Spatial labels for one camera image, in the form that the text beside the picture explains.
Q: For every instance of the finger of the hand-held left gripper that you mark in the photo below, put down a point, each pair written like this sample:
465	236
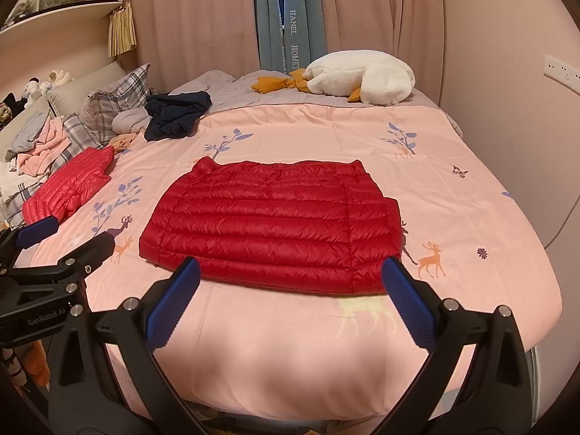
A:
93	249
38	230

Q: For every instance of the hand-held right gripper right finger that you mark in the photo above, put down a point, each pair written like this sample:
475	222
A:
408	299

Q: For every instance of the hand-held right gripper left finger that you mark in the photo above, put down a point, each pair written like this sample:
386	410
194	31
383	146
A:
174	299

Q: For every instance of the dark red puffer jacket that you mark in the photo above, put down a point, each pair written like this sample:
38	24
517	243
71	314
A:
272	226

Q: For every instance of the pink clothes pile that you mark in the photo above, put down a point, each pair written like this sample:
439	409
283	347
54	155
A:
43	149

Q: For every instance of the orange plush toy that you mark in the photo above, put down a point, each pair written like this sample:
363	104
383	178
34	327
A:
36	362

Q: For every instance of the coral red puffer jacket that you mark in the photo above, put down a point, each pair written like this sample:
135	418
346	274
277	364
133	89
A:
68	185

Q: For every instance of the grey garment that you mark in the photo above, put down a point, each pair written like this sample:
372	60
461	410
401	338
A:
27	131

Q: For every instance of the plaid pillow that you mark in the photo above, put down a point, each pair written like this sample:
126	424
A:
81	138
115	99

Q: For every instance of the pink deer print duvet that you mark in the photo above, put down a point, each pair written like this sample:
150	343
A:
272	349

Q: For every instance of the small peach doll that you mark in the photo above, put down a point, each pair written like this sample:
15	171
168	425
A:
122	142

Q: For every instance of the black plush toy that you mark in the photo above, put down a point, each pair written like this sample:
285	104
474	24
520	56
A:
13	104

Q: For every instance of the mauve bundled cloth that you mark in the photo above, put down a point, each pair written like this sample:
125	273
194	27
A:
131	121

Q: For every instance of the beige headboard cushion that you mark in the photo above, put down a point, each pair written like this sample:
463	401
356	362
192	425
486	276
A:
81	86

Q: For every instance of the beige plush toy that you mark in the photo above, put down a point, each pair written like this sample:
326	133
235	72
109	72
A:
56	76

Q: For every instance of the navy blue garment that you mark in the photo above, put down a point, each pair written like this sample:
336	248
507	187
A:
176	115

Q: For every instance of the grey bed sheet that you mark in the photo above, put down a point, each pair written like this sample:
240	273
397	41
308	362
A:
226	90

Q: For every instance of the yellow fringe hanging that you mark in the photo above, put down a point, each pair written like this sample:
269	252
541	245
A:
122	31

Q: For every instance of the white goose plush toy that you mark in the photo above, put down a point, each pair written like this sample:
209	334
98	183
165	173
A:
367	77

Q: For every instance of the pink curtain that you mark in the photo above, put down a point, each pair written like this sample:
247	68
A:
199	18
380	13

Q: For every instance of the white wall socket strip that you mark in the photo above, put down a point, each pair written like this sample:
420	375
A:
562	67

